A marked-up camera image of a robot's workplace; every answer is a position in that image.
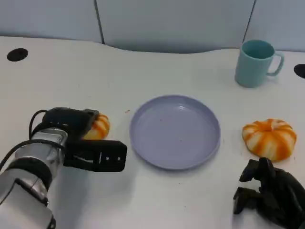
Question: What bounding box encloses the black table cable grommet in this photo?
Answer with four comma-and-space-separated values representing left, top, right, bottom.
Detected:
7, 48, 29, 62
294, 63, 305, 79

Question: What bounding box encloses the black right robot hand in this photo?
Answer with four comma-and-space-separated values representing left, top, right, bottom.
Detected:
233, 157, 305, 229

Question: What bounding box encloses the orange white toy bread roll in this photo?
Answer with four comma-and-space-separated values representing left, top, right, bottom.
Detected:
242, 118, 297, 162
83, 114, 111, 140

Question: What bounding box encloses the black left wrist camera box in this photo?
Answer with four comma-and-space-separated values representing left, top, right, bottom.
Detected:
63, 139, 128, 173

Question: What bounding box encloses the lilac plate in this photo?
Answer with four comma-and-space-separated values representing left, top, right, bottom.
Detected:
130, 94, 221, 170

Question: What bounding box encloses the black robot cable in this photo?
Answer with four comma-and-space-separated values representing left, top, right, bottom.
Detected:
28, 109, 48, 140
0, 139, 65, 169

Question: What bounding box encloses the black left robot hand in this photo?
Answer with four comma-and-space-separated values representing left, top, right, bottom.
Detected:
41, 107, 100, 142

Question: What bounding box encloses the pale green mug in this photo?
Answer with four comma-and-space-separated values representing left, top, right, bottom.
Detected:
234, 40, 285, 88

